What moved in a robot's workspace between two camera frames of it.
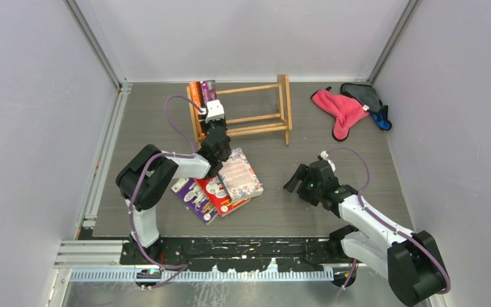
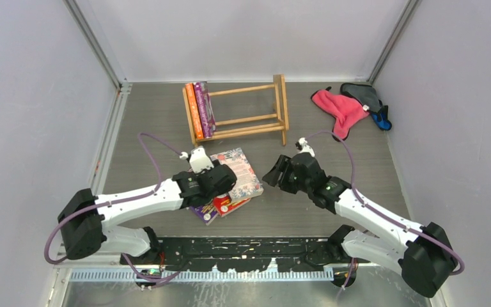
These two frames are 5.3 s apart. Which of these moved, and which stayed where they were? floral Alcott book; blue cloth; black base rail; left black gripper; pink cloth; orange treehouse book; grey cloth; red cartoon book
Moved: left black gripper; orange treehouse book
Stayed: pink cloth; black base rail; grey cloth; blue cloth; red cartoon book; floral Alcott book
